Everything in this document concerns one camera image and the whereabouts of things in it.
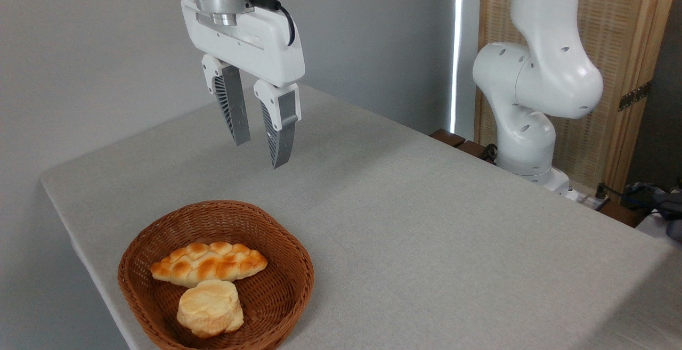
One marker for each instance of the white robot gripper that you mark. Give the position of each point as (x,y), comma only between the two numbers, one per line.
(250,41)

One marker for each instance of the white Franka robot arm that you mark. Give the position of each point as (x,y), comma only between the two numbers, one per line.
(543,73)

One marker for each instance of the braided golden bread loaf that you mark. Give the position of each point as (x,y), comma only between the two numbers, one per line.
(210,262)

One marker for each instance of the round pale bread bun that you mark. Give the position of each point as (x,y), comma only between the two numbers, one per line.
(210,307)

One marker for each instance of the brown woven wicker basket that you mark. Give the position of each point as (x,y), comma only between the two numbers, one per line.
(277,296)

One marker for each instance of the dark brown wooden bench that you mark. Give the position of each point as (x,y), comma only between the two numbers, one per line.
(458,142)

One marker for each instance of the white power strip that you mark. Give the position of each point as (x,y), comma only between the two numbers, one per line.
(586,200)

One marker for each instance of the wooden rattan folding screen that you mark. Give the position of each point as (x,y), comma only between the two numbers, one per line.
(623,30)

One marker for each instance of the dark metal screen hinge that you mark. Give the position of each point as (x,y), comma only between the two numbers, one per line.
(634,96)

